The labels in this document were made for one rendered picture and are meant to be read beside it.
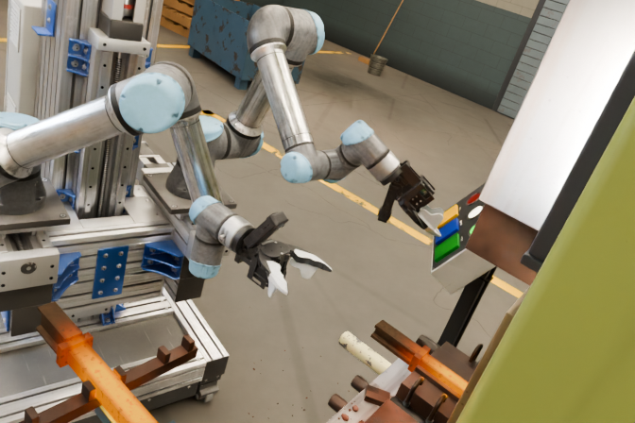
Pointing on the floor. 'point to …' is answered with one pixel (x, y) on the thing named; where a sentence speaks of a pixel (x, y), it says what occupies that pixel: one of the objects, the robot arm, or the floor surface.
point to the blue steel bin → (226, 37)
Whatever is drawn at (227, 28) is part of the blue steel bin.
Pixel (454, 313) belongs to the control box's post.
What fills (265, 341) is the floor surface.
